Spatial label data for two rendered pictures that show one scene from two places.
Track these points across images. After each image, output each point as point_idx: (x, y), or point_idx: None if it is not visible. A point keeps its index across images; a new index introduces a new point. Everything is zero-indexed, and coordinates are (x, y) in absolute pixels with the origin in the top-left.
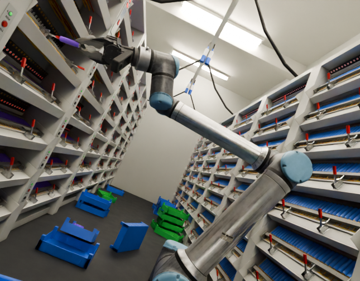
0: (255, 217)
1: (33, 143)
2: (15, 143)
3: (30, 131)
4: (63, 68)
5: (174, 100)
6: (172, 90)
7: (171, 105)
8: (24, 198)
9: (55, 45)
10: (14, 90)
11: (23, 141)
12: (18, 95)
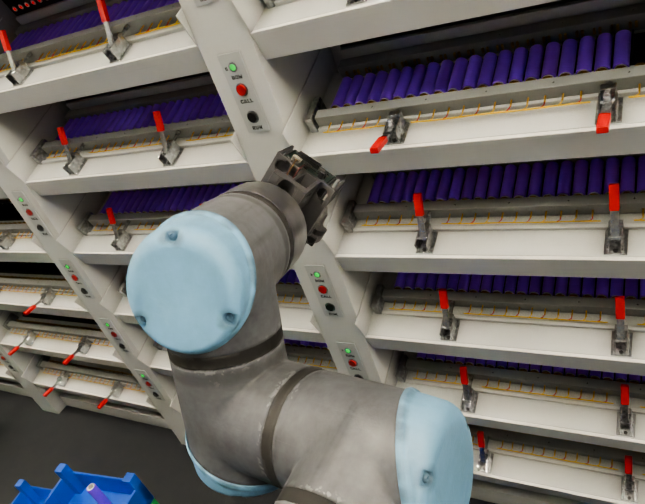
0: None
1: (643, 366)
2: (550, 360)
3: (617, 332)
4: (562, 147)
5: (293, 469)
6: (187, 419)
7: (204, 482)
8: None
9: (502, 96)
10: (424, 268)
11: (575, 359)
12: (450, 271)
